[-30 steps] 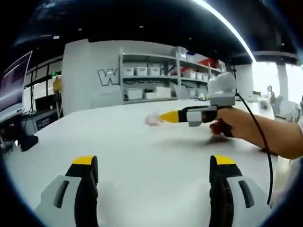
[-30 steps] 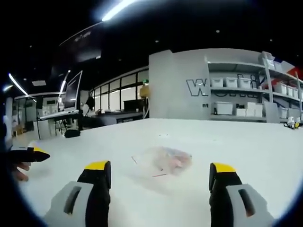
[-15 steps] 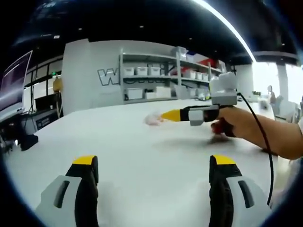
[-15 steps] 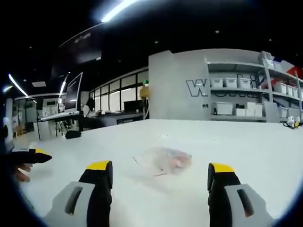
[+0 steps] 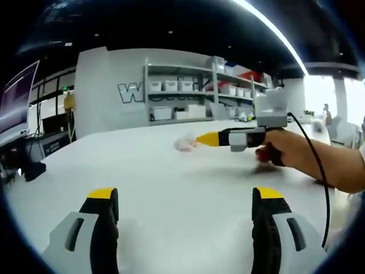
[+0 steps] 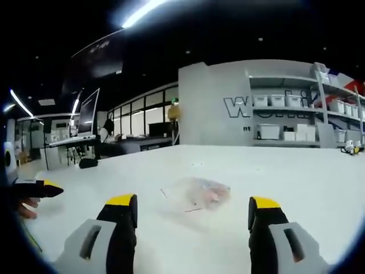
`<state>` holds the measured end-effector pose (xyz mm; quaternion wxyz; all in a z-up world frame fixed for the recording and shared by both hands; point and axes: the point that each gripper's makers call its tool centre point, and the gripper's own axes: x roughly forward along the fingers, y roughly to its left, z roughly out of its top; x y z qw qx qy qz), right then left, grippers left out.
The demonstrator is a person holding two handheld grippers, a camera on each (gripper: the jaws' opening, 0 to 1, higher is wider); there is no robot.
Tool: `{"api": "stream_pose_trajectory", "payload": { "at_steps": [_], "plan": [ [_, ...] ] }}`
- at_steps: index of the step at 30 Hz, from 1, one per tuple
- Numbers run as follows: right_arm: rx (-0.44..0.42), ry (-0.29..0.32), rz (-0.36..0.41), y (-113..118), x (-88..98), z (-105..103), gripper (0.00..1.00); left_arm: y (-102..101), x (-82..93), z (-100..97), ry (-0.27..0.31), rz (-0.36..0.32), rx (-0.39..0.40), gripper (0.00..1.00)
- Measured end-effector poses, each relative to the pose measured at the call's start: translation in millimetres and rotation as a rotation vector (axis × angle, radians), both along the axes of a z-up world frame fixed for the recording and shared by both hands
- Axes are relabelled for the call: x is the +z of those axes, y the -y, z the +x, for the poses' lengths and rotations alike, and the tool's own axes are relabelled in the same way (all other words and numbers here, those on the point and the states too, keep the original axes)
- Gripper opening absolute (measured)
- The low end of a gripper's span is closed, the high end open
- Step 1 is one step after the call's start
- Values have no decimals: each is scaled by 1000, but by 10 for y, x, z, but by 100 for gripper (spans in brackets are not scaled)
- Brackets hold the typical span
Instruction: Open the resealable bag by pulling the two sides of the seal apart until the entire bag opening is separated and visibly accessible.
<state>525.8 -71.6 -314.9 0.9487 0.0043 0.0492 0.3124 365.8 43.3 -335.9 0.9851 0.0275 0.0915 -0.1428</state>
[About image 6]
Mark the black pouch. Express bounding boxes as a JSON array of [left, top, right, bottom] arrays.
[[79, 158, 99, 169]]

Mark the hanging ceiling screen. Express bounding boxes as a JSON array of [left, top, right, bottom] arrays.
[[61, 28, 126, 95]]

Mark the white yellow device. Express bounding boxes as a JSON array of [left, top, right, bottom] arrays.
[[340, 139, 362, 156]]

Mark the white desk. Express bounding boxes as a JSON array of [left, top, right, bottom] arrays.
[[47, 134, 98, 148]]

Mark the long ceiling light strip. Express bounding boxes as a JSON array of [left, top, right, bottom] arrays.
[[121, 0, 169, 29]]

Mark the yellow hanging bag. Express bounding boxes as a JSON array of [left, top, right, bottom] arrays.
[[167, 104, 183, 120]]

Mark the person's left hand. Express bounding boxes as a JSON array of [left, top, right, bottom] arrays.
[[17, 196, 41, 220]]

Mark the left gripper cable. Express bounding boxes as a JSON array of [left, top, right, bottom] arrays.
[[22, 219, 43, 253]]

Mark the large computer monitor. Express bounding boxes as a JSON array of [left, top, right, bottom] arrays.
[[77, 87, 101, 135]]

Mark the row of white storage bins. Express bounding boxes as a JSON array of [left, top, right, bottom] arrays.
[[252, 94, 363, 142]]

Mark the grey metal shelf unit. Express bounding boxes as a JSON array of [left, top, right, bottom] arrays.
[[248, 62, 365, 148]]

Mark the black cabinet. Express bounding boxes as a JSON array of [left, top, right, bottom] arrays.
[[139, 136, 175, 152]]

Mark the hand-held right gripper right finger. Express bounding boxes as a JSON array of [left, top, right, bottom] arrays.
[[247, 195, 329, 274]]

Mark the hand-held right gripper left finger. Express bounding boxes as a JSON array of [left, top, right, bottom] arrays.
[[55, 193, 139, 274]]

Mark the clear resealable bag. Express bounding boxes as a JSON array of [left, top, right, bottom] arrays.
[[160, 176, 232, 212]]

